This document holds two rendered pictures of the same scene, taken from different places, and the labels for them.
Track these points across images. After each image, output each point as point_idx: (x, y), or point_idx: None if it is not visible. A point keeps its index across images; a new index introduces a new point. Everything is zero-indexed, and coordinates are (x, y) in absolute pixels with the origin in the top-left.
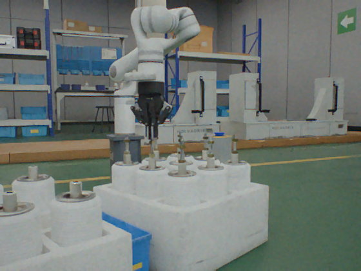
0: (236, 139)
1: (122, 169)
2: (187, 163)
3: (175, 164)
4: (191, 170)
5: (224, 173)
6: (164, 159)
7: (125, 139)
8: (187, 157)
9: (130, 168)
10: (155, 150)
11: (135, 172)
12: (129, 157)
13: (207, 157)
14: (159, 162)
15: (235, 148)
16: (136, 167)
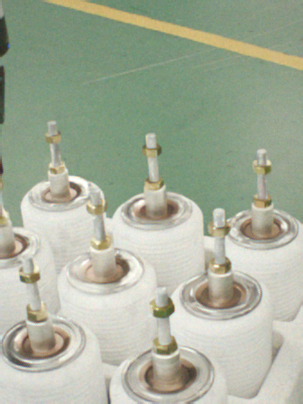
0: (151, 307)
1: (21, 207)
2: (89, 285)
3: (72, 267)
4: (79, 311)
5: (17, 389)
6: (146, 227)
7: (48, 133)
8: (246, 250)
9: (28, 214)
10: (145, 184)
11: (36, 229)
12: (53, 181)
13: (215, 294)
14: (123, 231)
15: (160, 334)
16: (41, 219)
